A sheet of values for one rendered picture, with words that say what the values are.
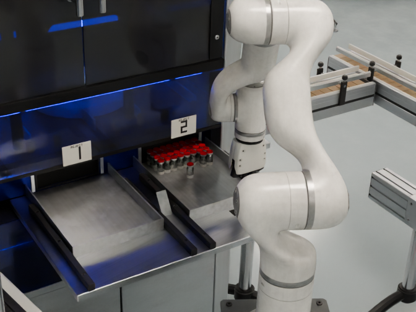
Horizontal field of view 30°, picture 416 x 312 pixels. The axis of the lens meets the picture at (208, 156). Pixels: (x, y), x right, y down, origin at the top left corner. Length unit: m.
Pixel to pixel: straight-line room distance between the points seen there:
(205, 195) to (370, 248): 1.53
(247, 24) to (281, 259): 0.49
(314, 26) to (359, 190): 2.44
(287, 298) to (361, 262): 1.88
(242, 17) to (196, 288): 1.27
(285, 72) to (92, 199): 0.83
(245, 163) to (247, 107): 0.17
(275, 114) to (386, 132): 3.09
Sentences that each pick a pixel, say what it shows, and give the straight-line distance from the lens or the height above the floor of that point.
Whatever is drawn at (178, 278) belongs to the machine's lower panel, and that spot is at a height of 0.46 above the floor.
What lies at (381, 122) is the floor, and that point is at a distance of 4.76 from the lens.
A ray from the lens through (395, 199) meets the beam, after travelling 3.04.
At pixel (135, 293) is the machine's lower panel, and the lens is 2.55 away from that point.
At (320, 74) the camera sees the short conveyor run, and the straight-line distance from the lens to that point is 2.84.
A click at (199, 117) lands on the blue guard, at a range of 2.32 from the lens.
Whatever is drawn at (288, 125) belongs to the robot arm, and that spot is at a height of 1.36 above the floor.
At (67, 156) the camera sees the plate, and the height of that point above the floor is 1.02.
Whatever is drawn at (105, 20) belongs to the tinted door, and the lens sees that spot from 2.07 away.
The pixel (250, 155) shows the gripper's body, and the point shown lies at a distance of 2.13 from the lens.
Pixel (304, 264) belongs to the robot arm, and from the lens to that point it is 1.63.
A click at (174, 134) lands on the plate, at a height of 1.00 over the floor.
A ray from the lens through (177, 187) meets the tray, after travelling 2.26.
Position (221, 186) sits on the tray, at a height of 0.88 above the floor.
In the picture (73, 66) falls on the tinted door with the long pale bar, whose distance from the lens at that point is 2.07.
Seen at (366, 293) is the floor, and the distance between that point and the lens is 3.36.
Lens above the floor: 2.08
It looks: 29 degrees down
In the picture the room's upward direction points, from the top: 2 degrees clockwise
